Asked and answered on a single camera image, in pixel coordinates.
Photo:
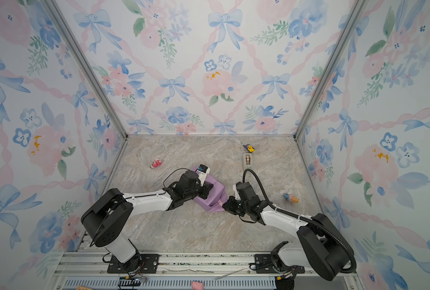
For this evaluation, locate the aluminium corner post right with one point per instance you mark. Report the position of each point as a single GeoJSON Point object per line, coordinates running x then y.
{"type": "Point", "coordinates": [335, 56]}

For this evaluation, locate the grey tape dispenser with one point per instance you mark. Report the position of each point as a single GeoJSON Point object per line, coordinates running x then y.
{"type": "Point", "coordinates": [247, 166]}

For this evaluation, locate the grey slotted cable duct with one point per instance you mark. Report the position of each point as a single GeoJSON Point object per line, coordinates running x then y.
{"type": "Point", "coordinates": [170, 283]}

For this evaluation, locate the aluminium corner post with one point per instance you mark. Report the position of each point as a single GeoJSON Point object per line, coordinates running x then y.
{"type": "Point", "coordinates": [335, 56]}
{"type": "Point", "coordinates": [61, 24]}

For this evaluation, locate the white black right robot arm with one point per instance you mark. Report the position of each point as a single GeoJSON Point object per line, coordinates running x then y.
{"type": "Point", "coordinates": [322, 248]}

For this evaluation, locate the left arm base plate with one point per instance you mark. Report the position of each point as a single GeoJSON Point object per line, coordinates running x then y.
{"type": "Point", "coordinates": [146, 262]}

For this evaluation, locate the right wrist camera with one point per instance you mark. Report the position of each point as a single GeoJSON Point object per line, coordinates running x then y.
{"type": "Point", "coordinates": [245, 193]}

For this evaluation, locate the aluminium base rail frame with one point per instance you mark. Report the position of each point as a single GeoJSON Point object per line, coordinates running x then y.
{"type": "Point", "coordinates": [92, 263]}

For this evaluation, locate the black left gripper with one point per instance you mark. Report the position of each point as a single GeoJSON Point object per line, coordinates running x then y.
{"type": "Point", "coordinates": [206, 190]}

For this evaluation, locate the pink purple wrapping paper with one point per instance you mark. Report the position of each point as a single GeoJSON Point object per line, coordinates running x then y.
{"type": "Point", "coordinates": [216, 198]}

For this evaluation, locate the yellow purple toy figure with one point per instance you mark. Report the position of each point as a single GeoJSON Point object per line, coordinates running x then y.
{"type": "Point", "coordinates": [249, 148]}

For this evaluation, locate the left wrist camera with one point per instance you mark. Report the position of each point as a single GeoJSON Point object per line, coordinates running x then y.
{"type": "Point", "coordinates": [191, 179]}

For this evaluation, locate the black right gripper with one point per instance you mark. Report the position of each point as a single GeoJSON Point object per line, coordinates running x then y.
{"type": "Point", "coordinates": [230, 208]}

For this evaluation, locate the aluminium corner post left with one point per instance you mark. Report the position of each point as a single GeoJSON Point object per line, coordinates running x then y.
{"type": "Point", "coordinates": [61, 24]}

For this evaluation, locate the pink object front edge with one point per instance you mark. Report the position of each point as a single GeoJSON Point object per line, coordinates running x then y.
{"type": "Point", "coordinates": [197, 285]}

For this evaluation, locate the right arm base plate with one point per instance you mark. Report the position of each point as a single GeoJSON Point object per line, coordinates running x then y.
{"type": "Point", "coordinates": [264, 262]}

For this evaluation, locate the blue pink toy figure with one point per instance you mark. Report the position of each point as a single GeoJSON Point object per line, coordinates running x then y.
{"type": "Point", "coordinates": [291, 198]}

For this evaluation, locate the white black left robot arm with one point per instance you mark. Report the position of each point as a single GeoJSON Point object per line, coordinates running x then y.
{"type": "Point", "coordinates": [106, 218]}

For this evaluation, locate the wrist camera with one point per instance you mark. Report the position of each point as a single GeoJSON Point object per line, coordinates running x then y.
{"type": "Point", "coordinates": [191, 179]}
{"type": "Point", "coordinates": [245, 193]}

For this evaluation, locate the red pink toy figure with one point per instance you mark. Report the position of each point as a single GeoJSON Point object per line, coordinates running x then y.
{"type": "Point", "coordinates": [156, 163]}

